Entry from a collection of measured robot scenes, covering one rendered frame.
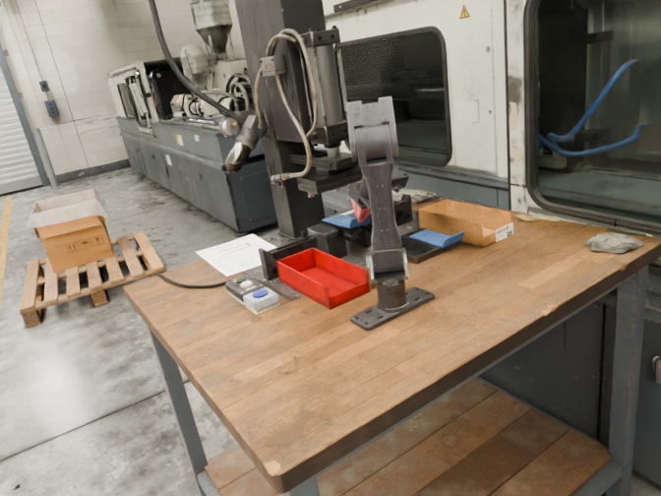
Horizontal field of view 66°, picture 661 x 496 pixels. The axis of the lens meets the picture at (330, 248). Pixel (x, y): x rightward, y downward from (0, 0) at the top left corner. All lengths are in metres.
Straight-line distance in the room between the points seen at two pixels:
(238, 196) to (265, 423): 3.79
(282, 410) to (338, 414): 0.10
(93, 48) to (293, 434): 9.95
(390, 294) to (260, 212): 3.63
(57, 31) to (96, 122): 1.58
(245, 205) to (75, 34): 6.54
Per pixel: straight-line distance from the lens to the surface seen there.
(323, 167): 1.46
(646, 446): 1.92
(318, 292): 1.22
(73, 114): 10.48
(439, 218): 1.54
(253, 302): 1.24
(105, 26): 10.63
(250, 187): 4.61
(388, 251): 1.09
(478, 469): 1.75
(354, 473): 1.76
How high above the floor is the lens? 1.46
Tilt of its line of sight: 21 degrees down
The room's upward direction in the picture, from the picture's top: 9 degrees counter-clockwise
